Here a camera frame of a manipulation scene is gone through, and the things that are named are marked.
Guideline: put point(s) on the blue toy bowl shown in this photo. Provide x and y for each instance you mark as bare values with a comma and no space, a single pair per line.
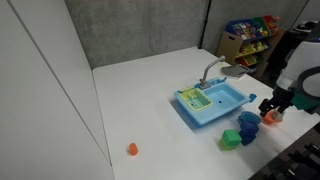
249,116

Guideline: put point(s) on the orange toy plate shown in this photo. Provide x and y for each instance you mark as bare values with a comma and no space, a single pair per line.
268,119

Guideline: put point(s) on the black clamp equipment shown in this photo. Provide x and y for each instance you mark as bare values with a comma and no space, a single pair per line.
293,156

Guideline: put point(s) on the dark blue toy box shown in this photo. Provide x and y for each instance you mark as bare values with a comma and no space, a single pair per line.
249,131

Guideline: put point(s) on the grey toy faucet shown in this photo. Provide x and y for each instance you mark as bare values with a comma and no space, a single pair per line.
208,71

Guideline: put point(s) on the light blue toy sink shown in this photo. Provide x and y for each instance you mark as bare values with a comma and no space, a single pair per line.
216,103

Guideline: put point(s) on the wooden toy storage shelf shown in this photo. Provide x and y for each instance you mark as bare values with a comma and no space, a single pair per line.
248,40

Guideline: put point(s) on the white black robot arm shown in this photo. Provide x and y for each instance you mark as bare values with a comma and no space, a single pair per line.
300,63

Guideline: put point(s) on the green toy cube box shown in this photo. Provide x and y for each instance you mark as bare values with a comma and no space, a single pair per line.
232,137

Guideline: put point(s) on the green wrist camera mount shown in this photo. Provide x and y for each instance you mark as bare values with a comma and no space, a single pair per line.
305,101

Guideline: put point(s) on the black stand pole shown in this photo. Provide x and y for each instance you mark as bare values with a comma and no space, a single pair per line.
204,23

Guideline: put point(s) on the lime green toy block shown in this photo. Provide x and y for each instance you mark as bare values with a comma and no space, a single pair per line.
224,145

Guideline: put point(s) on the yellow-green toy dish rack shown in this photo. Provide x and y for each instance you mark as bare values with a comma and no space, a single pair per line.
195,98

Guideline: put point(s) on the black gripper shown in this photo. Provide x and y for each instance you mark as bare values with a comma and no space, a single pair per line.
282,96

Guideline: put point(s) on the small blue toy cup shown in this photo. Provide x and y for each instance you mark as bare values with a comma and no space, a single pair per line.
252,97

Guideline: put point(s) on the small orange toy cup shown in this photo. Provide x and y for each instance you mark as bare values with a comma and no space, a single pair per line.
133,149

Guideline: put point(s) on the grey metal mounting plate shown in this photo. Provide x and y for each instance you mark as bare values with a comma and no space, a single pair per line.
235,70

